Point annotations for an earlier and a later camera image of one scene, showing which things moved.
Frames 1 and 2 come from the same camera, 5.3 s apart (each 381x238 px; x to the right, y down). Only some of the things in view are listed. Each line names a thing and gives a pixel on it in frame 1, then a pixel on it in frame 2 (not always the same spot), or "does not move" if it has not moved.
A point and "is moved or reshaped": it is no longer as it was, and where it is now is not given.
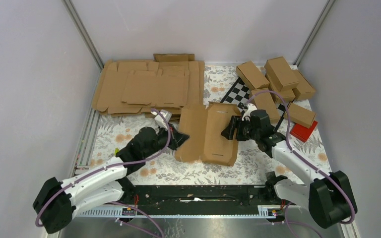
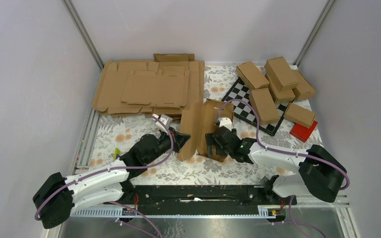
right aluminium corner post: x=314 y=33 does not move
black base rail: x=201 y=200 does not move
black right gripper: x=235 y=122 -> x=210 y=141
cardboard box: x=299 y=115 does not move
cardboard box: x=205 y=126 is moved or reshaped
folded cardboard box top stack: x=282 y=73 does not move
